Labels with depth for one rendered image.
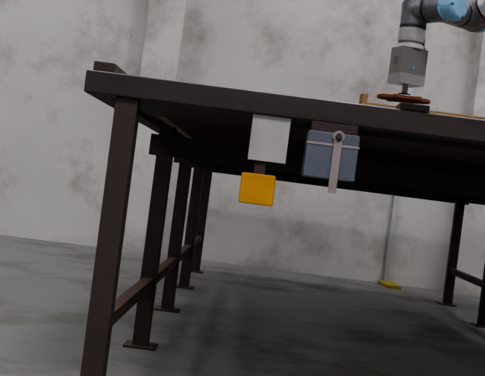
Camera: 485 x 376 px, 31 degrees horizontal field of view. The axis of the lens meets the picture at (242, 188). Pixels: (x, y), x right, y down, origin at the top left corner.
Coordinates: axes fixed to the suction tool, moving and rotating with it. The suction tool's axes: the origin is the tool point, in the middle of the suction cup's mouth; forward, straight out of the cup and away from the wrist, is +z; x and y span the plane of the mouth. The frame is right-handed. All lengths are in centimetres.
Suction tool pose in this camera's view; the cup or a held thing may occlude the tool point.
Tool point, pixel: (403, 101)
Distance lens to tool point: 253.7
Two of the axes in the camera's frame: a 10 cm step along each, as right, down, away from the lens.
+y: -9.2, -1.2, -3.8
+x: 3.8, 0.5, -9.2
